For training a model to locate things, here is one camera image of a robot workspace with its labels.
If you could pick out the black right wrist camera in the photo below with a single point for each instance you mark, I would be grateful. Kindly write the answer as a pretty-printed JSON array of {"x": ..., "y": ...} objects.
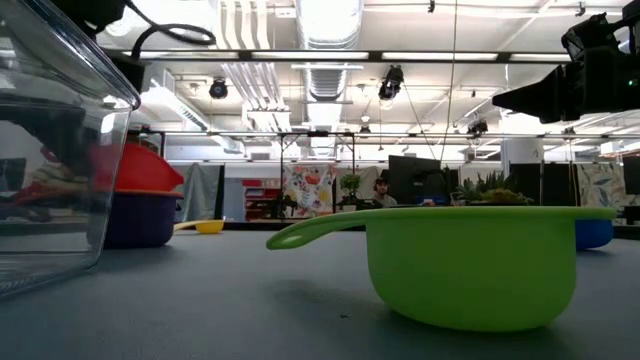
[{"x": 590, "y": 37}]

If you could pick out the purple measuring cup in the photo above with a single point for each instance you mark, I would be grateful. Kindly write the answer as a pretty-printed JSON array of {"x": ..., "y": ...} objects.
[{"x": 140, "y": 220}]

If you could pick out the green measuring cup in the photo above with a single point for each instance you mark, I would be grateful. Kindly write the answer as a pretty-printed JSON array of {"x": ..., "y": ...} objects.
[{"x": 470, "y": 270}]

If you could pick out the floral patterned cloth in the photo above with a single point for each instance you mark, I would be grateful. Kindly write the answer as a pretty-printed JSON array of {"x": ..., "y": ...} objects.
[{"x": 310, "y": 187}]

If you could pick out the person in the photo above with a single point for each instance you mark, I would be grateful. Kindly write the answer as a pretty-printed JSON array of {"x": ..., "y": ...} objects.
[{"x": 384, "y": 192}]

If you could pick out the black partition panel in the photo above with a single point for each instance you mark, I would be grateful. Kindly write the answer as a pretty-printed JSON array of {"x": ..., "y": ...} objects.
[{"x": 555, "y": 185}]

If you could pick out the black rig crossbar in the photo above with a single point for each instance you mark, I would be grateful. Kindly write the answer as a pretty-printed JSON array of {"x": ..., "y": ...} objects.
[{"x": 245, "y": 56}]

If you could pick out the black aluminium table frame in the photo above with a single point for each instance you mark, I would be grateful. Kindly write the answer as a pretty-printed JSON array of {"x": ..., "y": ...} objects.
[{"x": 240, "y": 226}]

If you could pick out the potted succulent plant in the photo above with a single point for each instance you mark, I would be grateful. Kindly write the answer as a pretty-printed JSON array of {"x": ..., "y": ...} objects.
[{"x": 492, "y": 192}]

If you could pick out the round black spotlight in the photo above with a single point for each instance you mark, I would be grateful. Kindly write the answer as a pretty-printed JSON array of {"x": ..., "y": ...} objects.
[{"x": 218, "y": 89}]

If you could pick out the yellow measuring cup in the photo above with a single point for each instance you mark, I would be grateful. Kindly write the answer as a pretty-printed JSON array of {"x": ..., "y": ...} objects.
[{"x": 210, "y": 227}]

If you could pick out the red measuring cup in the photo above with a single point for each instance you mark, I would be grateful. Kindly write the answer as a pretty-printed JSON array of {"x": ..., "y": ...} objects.
[{"x": 145, "y": 170}]

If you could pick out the black background rig frame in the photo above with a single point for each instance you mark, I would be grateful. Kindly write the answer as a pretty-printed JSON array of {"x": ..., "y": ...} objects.
[{"x": 281, "y": 165}]

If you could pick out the blue measuring cup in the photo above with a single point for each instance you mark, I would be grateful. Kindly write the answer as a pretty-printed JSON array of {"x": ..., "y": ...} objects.
[{"x": 592, "y": 235}]

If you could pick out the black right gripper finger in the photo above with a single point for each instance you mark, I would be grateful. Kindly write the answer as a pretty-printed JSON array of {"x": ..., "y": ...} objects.
[{"x": 545, "y": 97}]

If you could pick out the large black monitor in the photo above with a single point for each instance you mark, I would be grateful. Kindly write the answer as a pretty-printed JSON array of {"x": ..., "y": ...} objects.
[{"x": 415, "y": 180}]

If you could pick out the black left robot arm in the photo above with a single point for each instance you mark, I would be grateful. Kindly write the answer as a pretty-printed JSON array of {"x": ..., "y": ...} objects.
[{"x": 90, "y": 12}]

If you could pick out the black overhead camera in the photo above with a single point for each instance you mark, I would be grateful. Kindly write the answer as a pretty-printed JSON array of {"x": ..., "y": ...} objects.
[{"x": 391, "y": 82}]

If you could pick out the leafy background plant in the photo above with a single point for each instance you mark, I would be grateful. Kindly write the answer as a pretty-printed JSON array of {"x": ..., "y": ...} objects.
[{"x": 350, "y": 182}]

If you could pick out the grey cloth cover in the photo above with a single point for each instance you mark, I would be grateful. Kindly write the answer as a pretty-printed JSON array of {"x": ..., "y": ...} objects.
[{"x": 200, "y": 192}]

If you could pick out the small black ceiling camera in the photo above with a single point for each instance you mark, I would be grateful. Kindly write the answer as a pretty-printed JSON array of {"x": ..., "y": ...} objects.
[{"x": 477, "y": 127}]

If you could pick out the clear plastic basket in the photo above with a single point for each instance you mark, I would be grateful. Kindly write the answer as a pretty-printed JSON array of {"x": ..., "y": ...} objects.
[{"x": 50, "y": 200}]

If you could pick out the red shelf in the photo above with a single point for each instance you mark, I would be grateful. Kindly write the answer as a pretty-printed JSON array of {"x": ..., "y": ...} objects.
[{"x": 260, "y": 197}]

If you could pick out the leaf patterned panel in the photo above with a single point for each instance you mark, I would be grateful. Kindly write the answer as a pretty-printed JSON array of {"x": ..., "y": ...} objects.
[{"x": 600, "y": 187}]

